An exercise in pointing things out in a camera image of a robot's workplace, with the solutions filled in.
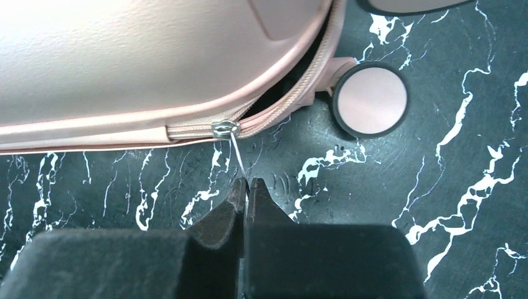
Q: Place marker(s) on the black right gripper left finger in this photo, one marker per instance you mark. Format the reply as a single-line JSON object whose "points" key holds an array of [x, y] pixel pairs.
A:
{"points": [[203, 261]]}

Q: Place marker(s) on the pink suitcase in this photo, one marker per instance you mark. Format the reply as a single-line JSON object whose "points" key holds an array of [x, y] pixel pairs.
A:
{"points": [[115, 75]]}

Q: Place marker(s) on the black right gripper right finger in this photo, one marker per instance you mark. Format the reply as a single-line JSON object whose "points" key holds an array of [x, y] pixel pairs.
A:
{"points": [[284, 259]]}

